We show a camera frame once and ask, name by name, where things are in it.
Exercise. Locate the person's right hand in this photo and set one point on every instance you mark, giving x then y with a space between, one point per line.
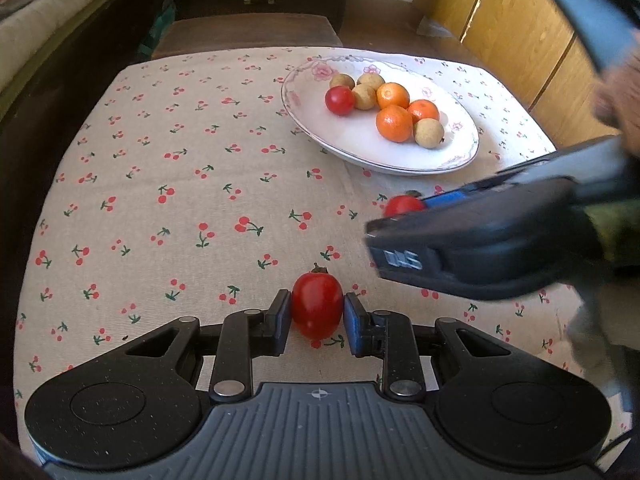
622 105

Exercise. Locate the small orange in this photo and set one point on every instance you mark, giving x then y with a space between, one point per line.
392 95
423 110
394 123

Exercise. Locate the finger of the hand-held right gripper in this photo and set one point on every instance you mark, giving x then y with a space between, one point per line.
460 194
405 245

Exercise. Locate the wooden wardrobe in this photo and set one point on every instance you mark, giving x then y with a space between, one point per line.
510 20

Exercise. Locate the red cherry tomato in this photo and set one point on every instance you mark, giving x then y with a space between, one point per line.
400 206
317 305
340 100

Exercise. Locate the cherry print tablecloth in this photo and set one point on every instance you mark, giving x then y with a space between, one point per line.
150 160

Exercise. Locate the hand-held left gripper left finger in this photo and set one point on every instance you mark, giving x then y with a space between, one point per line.
284 321

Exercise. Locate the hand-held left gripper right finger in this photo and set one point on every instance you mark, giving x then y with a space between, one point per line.
352 327

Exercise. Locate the white floral plate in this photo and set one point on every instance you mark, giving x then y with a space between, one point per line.
350 135

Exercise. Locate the bed with beige mattress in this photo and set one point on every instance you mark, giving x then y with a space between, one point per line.
50 25

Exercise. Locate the brown longan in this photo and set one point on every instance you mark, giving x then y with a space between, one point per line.
364 96
371 80
342 80
428 133

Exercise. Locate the clear plastic bag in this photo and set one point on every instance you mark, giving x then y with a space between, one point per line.
435 27

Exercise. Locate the brown wooden stool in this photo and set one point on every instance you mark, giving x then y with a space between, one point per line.
240 35

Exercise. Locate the green bag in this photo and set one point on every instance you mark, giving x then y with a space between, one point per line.
160 25

